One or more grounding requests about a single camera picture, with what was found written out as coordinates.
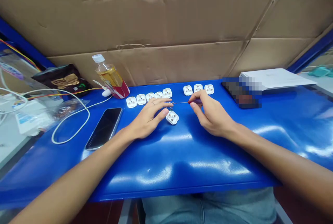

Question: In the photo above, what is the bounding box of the red handled screwdriver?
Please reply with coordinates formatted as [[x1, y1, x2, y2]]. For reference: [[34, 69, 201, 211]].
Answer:
[[172, 98, 203, 105]]

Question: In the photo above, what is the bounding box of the teal plastic object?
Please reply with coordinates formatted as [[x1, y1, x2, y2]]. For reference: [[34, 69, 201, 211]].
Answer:
[[308, 66, 333, 78]]

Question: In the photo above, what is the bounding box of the person's left hand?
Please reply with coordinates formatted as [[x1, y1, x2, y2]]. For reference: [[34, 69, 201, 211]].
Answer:
[[127, 98, 173, 140]]

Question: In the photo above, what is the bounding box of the white flat box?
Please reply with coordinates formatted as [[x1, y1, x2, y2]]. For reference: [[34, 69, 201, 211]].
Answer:
[[239, 68, 319, 91]]

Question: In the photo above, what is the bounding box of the white cable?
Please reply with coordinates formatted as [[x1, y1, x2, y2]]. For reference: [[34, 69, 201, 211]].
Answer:
[[0, 87, 113, 145]]

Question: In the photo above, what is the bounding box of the white paper packet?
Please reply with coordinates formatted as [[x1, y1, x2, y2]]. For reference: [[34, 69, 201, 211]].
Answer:
[[14, 100, 57, 137]]

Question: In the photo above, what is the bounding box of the black smartphone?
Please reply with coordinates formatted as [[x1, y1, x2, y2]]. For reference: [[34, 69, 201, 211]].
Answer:
[[85, 107, 123, 152]]

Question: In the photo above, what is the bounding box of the coloured wire bundle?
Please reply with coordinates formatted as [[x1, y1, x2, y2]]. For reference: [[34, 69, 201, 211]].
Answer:
[[0, 38, 104, 100]]

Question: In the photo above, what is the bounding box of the person's body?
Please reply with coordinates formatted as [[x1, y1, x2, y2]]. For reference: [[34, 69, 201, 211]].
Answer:
[[141, 187, 278, 224]]

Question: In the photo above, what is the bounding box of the clear plastic bag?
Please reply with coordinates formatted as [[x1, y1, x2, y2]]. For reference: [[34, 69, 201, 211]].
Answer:
[[51, 98, 91, 120]]

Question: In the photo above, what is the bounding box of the black flat box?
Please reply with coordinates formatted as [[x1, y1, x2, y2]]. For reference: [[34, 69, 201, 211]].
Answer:
[[221, 77, 262, 109]]

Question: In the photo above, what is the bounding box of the plastic bottle with red label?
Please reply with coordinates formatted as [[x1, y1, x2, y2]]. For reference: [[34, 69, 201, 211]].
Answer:
[[92, 54, 130, 100]]

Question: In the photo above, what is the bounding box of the dark brown snack bag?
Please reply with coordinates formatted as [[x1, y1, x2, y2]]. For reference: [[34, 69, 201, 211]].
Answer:
[[31, 64, 92, 97]]

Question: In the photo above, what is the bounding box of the brown cardboard sheet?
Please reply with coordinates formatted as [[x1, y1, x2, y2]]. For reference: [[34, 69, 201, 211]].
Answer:
[[0, 0, 333, 87]]

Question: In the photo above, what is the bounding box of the blue metal frame post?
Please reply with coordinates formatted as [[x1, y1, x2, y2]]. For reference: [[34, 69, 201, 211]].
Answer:
[[287, 25, 333, 74], [0, 17, 56, 69]]

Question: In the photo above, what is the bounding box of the blue glossy board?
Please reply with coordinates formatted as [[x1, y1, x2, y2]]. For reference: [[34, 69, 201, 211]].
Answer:
[[0, 78, 333, 210]]

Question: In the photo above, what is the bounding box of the person's right hand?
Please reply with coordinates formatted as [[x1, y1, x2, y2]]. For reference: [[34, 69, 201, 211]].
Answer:
[[188, 90, 237, 138]]

